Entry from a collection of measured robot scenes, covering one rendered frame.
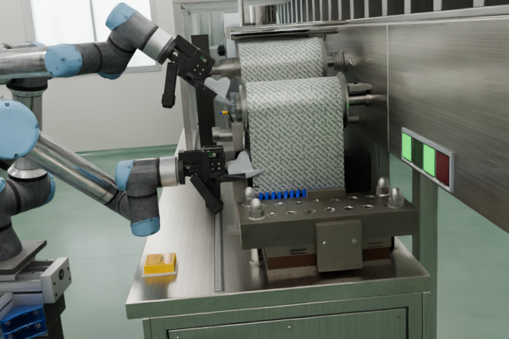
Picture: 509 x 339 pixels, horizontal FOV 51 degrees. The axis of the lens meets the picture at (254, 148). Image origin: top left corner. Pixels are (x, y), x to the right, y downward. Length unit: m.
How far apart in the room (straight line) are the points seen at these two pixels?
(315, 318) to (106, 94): 6.03
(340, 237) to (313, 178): 0.23
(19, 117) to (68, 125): 6.03
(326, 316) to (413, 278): 0.21
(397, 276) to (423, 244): 0.45
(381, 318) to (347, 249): 0.17
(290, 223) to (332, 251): 0.11
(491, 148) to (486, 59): 0.13
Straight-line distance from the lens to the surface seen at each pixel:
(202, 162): 1.33
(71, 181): 1.42
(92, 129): 7.15
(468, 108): 0.91
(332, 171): 1.38
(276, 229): 1.19
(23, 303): 1.81
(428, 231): 1.66
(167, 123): 6.99
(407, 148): 1.16
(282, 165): 1.36
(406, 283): 1.24
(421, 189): 1.61
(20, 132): 1.19
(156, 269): 1.30
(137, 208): 1.36
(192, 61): 1.32
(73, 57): 1.29
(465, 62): 0.91
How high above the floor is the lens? 1.44
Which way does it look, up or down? 12 degrees down
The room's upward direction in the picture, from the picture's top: 4 degrees counter-clockwise
